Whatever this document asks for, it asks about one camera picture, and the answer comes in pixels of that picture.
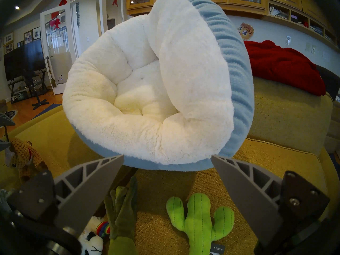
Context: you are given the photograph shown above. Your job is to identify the white llama plush toy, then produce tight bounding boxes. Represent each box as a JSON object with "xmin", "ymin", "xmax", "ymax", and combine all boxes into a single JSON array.
[{"xmin": 78, "ymin": 216, "xmax": 111, "ymax": 255}]

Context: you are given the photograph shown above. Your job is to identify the black television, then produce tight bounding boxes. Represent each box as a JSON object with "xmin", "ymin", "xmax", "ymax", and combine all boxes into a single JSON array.
[{"xmin": 3, "ymin": 39, "xmax": 46, "ymax": 82}]

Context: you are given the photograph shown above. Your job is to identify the blue floor rug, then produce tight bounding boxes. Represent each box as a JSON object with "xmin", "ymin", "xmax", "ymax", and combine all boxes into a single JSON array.
[{"xmin": 33, "ymin": 103, "xmax": 62, "ymax": 119}]

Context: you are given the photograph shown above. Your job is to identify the small hanging broom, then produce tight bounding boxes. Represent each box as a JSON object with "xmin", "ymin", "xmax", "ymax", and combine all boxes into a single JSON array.
[{"xmin": 46, "ymin": 56, "xmax": 57, "ymax": 88}]

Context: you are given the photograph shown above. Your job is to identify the white door with mirror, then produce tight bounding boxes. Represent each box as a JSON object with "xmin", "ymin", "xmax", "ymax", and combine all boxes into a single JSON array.
[{"xmin": 40, "ymin": 3, "xmax": 80, "ymax": 95}]

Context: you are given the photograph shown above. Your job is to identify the black chair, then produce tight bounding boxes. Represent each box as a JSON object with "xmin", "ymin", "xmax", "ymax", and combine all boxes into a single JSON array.
[{"xmin": 316, "ymin": 65, "xmax": 340, "ymax": 102}]

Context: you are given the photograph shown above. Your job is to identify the crochet reindeer plush toy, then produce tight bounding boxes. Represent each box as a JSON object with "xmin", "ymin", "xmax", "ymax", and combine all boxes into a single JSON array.
[{"xmin": 4, "ymin": 137, "xmax": 49, "ymax": 182}]

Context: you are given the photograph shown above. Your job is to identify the white blue dog bed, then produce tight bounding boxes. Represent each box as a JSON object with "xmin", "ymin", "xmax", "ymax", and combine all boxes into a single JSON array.
[{"xmin": 62, "ymin": 0, "xmax": 255, "ymax": 172}]

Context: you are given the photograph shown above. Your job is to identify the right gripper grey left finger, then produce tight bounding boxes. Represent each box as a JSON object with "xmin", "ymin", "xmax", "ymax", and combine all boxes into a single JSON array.
[{"xmin": 7, "ymin": 155, "xmax": 124, "ymax": 237}]

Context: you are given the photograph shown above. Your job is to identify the yellow sofa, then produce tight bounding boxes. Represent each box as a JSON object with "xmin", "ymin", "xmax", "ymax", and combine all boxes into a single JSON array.
[{"xmin": 0, "ymin": 76, "xmax": 340, "ymax": 255}]

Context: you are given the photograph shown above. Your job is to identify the black tripod stand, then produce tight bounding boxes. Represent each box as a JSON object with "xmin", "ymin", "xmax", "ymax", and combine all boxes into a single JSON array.
[{"xmin": 23, "ymin": 71, "xmax": 49, "ymax": 111}]

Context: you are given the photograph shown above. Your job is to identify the television stand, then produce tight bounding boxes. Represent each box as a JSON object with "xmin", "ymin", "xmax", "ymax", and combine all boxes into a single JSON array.
[{"xmin": 7, "ymin": 70, "xmax": 49, "ymax": 103}]

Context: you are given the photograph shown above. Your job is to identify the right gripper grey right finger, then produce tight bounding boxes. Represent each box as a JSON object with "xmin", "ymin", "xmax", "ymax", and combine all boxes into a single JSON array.
[{"xmin": 211, "ymin": 155, "xmax": 330, "ymax": 247}]

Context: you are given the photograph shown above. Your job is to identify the cartoon child wall decoration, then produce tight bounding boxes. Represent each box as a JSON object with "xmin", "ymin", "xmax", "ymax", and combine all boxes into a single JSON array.
[{"xmin": 238, "ymin": 23, "xmax": 254, "ymax": 41}]

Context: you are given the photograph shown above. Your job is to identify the green white leek plush toy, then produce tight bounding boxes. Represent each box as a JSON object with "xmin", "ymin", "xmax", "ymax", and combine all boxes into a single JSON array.
[{"xmin": 104, "ymin": 176, "xmax": 138, "ymax": 255}]

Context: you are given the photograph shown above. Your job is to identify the bright green cactus plush toy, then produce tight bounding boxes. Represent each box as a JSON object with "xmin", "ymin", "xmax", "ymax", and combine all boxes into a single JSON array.
[{"xmin": 166, "ymin": 193, "xmax": 235, "ymax": 255}]

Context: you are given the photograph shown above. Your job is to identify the red blanket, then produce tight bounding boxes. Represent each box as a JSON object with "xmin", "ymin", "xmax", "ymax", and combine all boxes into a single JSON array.
[{"xmin": 244, "ymin": 40, "xmax": 326, "ymax": 96}]

